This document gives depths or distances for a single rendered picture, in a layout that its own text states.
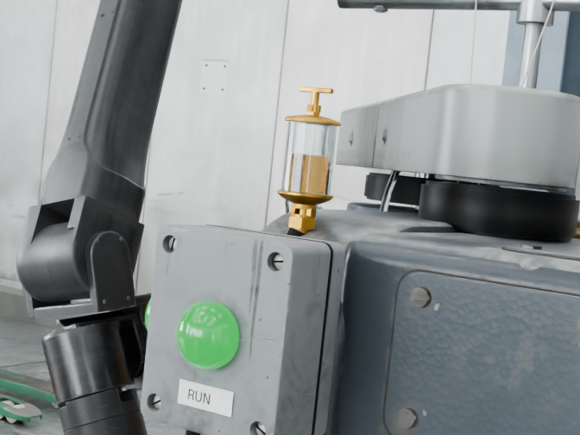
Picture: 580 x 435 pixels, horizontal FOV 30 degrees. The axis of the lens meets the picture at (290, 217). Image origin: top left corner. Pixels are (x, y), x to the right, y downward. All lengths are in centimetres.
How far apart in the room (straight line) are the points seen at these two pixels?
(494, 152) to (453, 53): 564
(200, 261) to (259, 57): 642
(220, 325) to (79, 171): 35
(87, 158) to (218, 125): 624
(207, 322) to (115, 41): 41
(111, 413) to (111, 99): 23
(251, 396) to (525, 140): 22
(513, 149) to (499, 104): 3
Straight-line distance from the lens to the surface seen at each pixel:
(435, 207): 60
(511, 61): 559
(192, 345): 47
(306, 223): 55
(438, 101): 62
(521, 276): 47
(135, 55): 84
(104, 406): 77
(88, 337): 78
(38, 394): 568
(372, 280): 50
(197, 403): 49
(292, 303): 46
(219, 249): 48
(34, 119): 814
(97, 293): 76
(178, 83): 726
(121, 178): 79
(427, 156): 63
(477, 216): 59
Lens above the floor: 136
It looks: 3 degrees down
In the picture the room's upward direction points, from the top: 6 degrees clockwise
